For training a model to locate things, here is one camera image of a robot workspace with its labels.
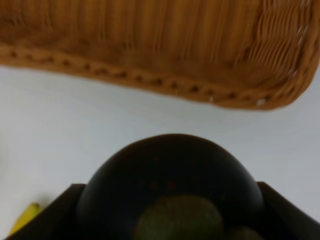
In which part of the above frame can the light brown wicker basket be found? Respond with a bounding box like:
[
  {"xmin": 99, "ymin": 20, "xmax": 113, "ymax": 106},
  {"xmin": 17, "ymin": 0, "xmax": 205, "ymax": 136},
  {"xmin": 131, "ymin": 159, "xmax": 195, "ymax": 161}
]
[{"xmin": 0, "ymin": 0, "xmax": 320, "ymax": 110}]

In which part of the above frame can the yellow banana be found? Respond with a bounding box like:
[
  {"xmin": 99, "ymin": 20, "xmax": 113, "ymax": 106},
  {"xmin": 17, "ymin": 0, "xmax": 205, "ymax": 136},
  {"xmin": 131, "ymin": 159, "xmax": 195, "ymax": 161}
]
[{"xmin": 9, "ymin": 202, "xmax": 44, "ymax": 236}]

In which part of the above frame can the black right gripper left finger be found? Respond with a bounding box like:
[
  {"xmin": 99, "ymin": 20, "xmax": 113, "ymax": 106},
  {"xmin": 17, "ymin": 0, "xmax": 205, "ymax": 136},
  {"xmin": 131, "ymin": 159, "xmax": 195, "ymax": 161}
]
[{"xmin": 7, "ymin": 184, "xmax": 86, "ymax": 240}]

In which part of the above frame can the dark avocado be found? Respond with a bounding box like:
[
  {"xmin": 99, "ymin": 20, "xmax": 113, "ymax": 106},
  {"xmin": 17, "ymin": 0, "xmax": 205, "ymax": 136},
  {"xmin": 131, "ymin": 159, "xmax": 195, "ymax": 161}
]
[{"xmin": 75, "ymin": 134, "xmax": 265, "ymax": 240}]

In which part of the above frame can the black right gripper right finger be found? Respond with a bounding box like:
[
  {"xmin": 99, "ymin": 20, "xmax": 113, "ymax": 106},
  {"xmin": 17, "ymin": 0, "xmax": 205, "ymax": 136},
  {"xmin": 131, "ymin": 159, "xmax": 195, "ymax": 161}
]
[{"xmin": 256, "ymin": 182, "xmax": 320, "ymax": 240}]

